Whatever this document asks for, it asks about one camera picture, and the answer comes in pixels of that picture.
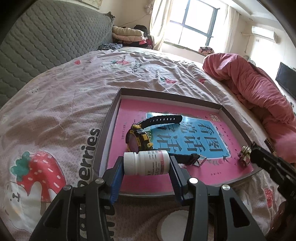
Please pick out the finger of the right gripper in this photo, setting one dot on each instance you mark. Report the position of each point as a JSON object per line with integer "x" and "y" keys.
{"x": 257, "y": 152}
{"x": 264, "y": 164}

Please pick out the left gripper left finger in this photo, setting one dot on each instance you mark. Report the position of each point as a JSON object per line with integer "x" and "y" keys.
{"x": 61, "y": 220}

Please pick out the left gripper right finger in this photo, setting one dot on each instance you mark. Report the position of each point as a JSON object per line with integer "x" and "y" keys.
{"x": 233, "y": 221}

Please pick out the brass pipe fitting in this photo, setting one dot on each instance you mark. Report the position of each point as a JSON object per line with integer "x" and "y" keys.
{"x": 244, "y": 155}

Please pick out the white bottle cap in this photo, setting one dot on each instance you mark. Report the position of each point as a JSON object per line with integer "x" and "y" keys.
{"x": 173, "y": 226}

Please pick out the white pill bottle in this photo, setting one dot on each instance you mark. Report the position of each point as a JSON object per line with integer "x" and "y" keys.
{"x": 146, "y": 163}

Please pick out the pink blue children's book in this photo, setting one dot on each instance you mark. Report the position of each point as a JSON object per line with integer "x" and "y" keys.
{"x": 210, "y": 132}

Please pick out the pink rolled quilt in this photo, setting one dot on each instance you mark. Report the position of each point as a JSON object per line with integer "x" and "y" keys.
{"x": 258, "y": 93}

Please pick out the black television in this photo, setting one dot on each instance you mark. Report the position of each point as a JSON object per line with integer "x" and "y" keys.
{"x": 286, "y": 77}

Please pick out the pink strawberry bed sheet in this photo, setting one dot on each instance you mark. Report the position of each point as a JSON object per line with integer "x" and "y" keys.
{"x": 49, "y": 130}

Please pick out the shallow grey cardboard box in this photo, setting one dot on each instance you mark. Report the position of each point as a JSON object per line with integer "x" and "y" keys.
{"x": 103, "y": 140}

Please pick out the white air conditioner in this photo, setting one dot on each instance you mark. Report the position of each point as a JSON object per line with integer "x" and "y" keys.
{"x": 265, "y": 33}

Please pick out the blue framed window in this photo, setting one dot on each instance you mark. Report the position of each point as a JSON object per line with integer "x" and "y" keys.
{"x": 192, "y": 23}

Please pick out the stack of folded clothes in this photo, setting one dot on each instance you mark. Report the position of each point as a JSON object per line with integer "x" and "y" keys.
{"x": 132, "y": 37}

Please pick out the cream curtain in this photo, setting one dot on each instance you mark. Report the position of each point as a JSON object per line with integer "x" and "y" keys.
{"x": 160, "y": 17}

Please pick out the grey quilted headboard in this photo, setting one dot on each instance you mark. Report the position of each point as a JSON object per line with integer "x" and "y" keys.
{"x": 46, "y": 35}

